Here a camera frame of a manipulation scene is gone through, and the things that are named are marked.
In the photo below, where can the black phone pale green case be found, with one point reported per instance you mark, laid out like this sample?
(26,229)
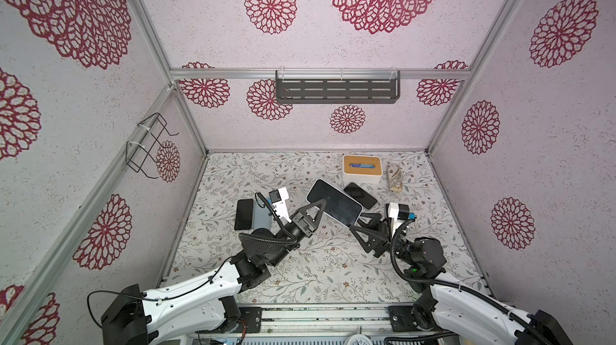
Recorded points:
(244,215)

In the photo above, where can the black phone light blue case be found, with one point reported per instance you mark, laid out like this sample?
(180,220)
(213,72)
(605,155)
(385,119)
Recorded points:
(361,196)

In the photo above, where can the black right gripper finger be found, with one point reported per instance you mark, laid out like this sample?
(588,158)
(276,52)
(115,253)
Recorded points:
(372,221)
(369,239)

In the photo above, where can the grey wall shelf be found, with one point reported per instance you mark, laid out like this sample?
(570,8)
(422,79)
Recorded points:
(342,88)

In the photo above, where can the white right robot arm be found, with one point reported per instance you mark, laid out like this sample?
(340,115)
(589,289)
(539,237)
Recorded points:
(446,306)

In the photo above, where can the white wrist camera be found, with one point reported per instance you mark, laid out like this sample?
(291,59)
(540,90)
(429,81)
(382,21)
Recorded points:
(278,199)
(398,213)

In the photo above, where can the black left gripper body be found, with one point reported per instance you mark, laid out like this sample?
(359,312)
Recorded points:
(296,229)

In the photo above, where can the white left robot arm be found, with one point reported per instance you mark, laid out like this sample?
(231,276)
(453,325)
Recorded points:
(206,303)

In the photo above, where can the black wire wall basket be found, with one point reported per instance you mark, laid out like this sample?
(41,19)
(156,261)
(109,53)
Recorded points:
(155,155)

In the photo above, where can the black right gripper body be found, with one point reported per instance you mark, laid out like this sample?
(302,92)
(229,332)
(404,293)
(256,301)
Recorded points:
(381,237)

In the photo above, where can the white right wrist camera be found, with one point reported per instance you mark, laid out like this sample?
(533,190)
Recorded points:
(398,213)

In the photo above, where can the black phone white case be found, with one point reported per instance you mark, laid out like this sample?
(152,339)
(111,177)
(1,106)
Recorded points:
(341,207)

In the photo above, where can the map print glasses case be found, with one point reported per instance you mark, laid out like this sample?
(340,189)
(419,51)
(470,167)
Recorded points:
(395,178)

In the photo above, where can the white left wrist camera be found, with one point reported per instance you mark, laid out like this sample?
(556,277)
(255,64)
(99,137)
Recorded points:
(278,199)

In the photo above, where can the white tissue box wooden lid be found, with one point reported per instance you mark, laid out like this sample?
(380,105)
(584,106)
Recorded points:
(362,169)

